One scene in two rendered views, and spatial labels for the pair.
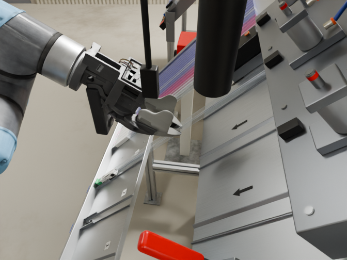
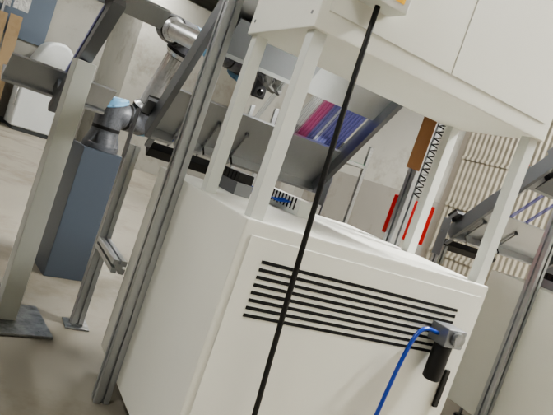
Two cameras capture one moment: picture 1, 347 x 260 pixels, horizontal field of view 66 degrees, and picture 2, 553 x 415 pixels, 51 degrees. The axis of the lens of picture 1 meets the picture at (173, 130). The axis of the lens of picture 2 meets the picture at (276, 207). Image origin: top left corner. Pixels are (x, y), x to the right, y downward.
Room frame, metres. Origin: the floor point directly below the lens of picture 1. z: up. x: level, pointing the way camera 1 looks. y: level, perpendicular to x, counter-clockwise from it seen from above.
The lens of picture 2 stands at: (-0.68, -1.62, 0.73)
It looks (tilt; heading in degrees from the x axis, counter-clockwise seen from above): 4 degrees down; 53
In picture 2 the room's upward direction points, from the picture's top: 19 degrees clockwise
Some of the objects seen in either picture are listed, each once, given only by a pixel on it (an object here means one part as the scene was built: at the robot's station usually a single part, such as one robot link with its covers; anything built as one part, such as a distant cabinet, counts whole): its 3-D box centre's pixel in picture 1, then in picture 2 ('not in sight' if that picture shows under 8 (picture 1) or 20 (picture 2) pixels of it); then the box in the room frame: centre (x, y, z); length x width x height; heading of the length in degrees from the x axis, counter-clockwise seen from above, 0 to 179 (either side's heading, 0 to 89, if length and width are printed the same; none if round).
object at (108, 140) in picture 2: not in sight; (102, 137); (0.14, 0.79, 0.60); 0.15 x 0.15 x 0.10
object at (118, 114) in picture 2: not in sight; (113, 111); (0.15, 0.79, 0.72); 0.13 x 0.12 x 0.14; 12
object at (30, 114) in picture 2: not in sight; (41, 87); (1.30, 7.18, 0.67); 0.67 x 0.57 x 1.33; 0
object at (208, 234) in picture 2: not in sight; (274, 328); (0.33, -0.43, 0.31); 0.70 x 0.65 x 0.62; 172
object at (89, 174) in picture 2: not in sight; (79, 211); (0.14, 0.79, 0.28); 0.18 x 0.18 x 0.55; 0
